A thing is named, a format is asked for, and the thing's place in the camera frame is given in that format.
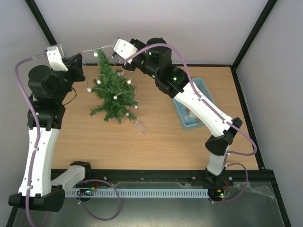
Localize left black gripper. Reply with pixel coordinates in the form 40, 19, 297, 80
53, 53, 86, 103

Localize small green christmas tree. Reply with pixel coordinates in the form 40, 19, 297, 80
90, 48, 141, 124

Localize fairy light string white beads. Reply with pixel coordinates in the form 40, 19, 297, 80
80, 45, 148, 134

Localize light blue plastic basket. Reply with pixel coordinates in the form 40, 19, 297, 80
173, 78, 222, 134

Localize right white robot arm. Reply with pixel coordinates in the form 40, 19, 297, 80
112, 38, 242, 185

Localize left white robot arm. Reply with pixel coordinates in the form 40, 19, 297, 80
9, 51, 91, 212

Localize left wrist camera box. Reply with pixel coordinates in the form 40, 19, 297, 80
46, 44, 68, 71

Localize white cable duct rail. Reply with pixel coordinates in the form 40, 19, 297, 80
65, 188, 209, 198

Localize black frame rail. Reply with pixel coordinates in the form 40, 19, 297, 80
28, 168, 275, 186

